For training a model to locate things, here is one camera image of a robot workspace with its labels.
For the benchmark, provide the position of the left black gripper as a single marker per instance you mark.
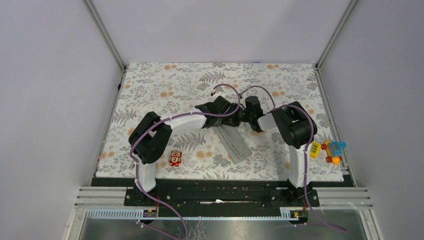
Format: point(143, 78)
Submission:
point(219, 122)

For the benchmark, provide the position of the grey cloth napkin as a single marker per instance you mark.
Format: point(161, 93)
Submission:
point(234, 143)

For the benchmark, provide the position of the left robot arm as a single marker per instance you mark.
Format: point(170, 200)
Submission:
point(150, 138)

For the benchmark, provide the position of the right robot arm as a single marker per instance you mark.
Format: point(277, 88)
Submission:
point(297, 130)

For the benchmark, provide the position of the floral patterned tablecloth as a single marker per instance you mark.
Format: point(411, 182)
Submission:
point(173, 88)

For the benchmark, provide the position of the red owl toy block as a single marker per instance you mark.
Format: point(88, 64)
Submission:
point(175, 158)

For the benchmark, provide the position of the yellow green toy window block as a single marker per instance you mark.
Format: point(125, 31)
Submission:
point(315, 148)

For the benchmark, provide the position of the small colourful toy blocks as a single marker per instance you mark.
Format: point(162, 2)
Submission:
point(334, 151)

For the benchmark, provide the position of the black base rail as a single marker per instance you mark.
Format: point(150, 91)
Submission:
point(221, 198)

